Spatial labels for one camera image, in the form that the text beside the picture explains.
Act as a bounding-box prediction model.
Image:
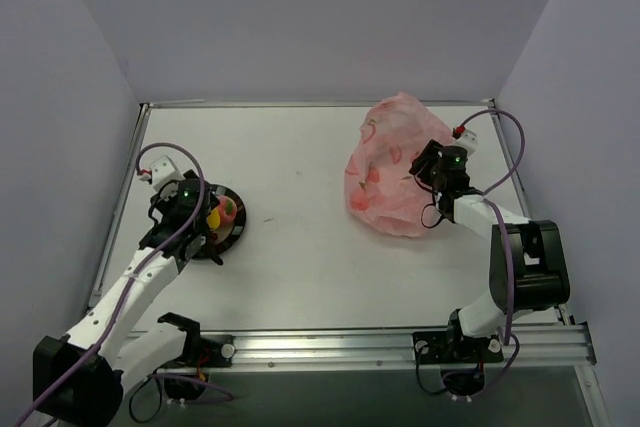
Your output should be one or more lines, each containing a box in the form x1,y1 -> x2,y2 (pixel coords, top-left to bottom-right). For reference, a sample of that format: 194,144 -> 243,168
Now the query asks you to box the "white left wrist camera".
138,155 -> 184,193

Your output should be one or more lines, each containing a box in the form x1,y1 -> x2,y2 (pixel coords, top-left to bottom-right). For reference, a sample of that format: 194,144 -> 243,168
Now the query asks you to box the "aluminium front rail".
119,322 -> 599,376

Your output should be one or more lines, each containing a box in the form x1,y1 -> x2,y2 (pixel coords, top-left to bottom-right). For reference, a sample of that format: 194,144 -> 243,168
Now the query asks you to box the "pink plastic bag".
344,93 -> 453,238

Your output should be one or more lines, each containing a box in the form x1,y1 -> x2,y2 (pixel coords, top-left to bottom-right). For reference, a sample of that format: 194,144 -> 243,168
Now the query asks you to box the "pink fake peach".
212,195 -> 237,229

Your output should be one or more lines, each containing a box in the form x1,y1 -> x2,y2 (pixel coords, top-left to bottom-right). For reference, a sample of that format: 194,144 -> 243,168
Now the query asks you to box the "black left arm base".
157,335 -> 235,405

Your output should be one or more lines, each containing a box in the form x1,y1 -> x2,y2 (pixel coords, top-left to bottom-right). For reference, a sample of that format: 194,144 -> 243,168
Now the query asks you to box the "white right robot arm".
409,140 -> 571,360

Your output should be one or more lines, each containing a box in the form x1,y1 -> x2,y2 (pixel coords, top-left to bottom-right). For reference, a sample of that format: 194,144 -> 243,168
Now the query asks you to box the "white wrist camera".
138,155 -> 184,193
452,125 -> 478,156

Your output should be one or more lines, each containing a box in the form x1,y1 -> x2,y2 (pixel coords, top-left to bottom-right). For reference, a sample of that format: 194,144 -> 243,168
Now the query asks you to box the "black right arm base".
412,311 -> 504,402

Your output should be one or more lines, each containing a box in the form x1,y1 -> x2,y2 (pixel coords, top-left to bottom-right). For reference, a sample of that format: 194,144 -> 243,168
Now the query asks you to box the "black rimmed round plate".
195,184 -> 247,265

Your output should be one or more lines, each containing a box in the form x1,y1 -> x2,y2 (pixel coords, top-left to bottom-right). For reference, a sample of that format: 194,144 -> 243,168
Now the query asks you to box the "orange fake fruit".
206,209 -> 221,231

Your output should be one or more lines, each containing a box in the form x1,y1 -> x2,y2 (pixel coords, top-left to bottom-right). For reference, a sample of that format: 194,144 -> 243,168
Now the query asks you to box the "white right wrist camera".
452,125 -> 478,156

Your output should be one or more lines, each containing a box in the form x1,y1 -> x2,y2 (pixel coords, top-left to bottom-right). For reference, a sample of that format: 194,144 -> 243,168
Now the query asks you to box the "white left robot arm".
31,176 -> 218,426

